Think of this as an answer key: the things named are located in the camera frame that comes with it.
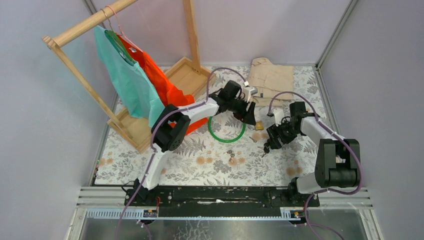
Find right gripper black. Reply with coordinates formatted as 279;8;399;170
266;118;300;150

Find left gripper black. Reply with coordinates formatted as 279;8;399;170
225;94;254;124

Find orange black key bunch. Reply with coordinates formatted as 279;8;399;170
261;141;271;158

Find brass padlock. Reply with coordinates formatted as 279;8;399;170
254;121;264;131

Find green cable lock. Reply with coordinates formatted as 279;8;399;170
207;116;247;144

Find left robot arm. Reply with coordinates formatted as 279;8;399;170
135;80;258;206

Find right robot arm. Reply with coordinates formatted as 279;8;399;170
264;101;361;206

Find folded beige garment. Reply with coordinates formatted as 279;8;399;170
247;57;295;107

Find floral table mat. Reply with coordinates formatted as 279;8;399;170
95;65;329;187

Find wooden clothes rack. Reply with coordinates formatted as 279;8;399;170
41;0;217;154

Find orange garment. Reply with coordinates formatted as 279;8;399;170
118;36;195;128

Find teal t-shirt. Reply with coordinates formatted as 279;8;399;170
93;26;165;127

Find pink hanger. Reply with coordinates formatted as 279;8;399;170
105;5;144;53

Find green hanger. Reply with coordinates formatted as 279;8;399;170
104;29;136;66

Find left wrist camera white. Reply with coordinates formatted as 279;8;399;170
242;81;258;103

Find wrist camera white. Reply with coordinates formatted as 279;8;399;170
267;108;285;127
242;81;258;103

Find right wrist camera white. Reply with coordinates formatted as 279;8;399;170
267;108;285;127

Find silver cable lock keys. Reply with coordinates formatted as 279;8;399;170
224;149;235;163

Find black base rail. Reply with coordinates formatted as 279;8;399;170
124;185;320;220

